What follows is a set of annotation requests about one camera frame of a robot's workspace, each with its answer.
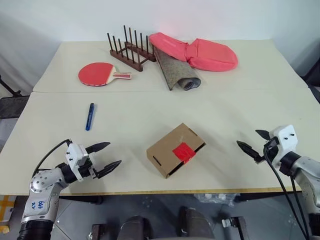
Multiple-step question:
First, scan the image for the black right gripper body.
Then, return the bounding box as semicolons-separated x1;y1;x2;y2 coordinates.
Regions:
262;136;280;160

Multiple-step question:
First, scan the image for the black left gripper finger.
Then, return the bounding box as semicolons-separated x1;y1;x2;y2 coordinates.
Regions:
96;159;123;179
86;141;111;154

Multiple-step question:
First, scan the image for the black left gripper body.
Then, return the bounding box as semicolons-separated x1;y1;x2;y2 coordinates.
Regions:
77;149;100;181

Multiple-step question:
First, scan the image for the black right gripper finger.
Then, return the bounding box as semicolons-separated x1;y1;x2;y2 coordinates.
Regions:
254;129;271;141
236;140;264;163

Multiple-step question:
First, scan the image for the blue pen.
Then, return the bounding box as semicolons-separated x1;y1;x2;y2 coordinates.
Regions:
85;102;96;132

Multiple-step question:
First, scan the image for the brown cardboard box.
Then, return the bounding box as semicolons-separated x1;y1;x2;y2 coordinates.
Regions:
146;122;207;179

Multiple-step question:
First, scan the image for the clear plastic bag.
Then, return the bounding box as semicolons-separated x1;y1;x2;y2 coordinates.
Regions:
193;192;237;207

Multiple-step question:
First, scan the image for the small brown block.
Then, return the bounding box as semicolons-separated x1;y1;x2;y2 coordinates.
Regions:
90;223;106;240

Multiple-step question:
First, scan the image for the wide dark rounded shape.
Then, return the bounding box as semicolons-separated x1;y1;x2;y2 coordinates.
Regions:
119;215;151;240

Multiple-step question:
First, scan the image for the red tape patch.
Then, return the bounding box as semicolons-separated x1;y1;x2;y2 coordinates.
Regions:
172;142;196;165

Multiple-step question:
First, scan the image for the red table tennis paddle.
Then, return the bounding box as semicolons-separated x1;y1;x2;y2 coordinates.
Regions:
77;61;133;88

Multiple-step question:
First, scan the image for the black leg with caster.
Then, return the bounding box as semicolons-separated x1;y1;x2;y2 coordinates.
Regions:
220;216;251;240

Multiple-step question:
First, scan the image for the black chair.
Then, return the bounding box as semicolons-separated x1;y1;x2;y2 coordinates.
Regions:
303;39;320;104

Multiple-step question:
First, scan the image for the tall dark rounded shape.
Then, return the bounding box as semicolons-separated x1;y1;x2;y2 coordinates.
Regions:
178;205;215;240

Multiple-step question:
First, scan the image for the pink fabric cover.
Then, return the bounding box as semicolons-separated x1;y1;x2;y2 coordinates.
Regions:
148;32;239;73

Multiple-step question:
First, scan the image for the dark wooden peg rack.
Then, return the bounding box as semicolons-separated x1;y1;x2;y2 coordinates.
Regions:
106;24;157;73

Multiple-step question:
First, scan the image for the black metal stand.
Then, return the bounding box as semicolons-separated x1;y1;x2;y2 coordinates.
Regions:
0;74;29;119

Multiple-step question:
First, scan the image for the rolled patterned grey mat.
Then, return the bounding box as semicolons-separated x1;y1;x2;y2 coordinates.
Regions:
152;45;202;92

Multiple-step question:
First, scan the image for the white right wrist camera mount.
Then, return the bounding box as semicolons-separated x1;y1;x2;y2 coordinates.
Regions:
268;124;299;171

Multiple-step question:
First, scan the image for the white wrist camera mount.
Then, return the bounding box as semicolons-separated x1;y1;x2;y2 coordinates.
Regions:
268;124;299;171
65;142;90;182

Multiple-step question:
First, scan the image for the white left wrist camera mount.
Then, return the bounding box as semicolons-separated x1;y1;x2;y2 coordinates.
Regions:
65;142;90;182

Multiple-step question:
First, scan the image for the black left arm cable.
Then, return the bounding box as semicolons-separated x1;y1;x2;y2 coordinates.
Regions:
32;138;73;176

